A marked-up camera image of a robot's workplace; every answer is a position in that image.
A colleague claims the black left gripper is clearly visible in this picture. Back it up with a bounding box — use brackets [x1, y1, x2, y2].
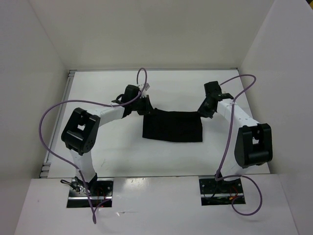
[131, 94, 156, 116]

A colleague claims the black skirt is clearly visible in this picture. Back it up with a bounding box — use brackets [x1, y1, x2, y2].
[142, 109, 203, 143]

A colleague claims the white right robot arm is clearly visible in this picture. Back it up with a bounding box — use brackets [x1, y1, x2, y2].
[198, 94, 273, 192]

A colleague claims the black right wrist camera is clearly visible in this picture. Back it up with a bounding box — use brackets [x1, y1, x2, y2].
[204, 81, 222, 96]

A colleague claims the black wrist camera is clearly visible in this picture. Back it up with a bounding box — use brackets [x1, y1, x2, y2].
[121, 85, 140, 103]
[204, 81, 222, 96]

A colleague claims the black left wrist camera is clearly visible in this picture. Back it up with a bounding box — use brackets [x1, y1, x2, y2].
[121, 85, 140, 103]

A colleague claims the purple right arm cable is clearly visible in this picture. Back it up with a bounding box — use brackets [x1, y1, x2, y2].
[215, 74, 264, 216]

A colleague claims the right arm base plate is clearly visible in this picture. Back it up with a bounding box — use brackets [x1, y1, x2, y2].
[199, 177, 246, 206]

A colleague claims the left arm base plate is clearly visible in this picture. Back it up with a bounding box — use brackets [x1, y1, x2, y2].
[60, 179, 113, 208]

